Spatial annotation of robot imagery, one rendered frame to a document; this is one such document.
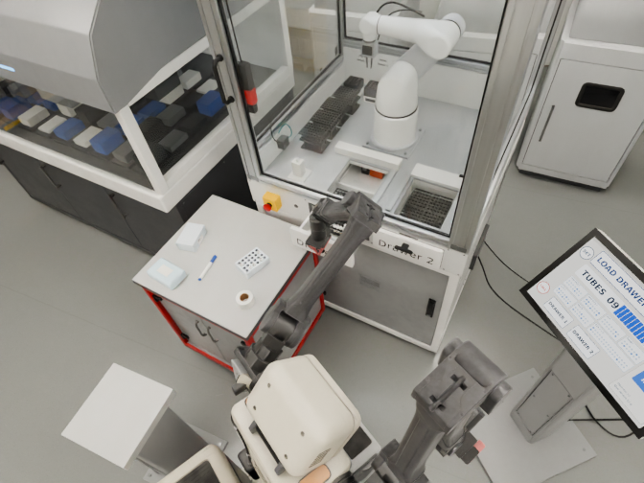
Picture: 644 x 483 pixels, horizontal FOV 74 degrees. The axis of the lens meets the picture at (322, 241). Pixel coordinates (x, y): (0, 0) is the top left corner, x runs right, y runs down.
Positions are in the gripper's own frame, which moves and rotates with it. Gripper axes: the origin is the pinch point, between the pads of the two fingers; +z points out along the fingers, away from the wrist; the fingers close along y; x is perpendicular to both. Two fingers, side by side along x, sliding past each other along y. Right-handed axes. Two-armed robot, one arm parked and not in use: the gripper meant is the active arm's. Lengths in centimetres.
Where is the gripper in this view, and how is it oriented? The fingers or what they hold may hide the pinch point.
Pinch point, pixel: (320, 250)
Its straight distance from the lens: 170.5
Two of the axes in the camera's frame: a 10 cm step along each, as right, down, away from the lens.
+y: 4.8, -7.0, 5.3
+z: 0.6, 6.3, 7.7
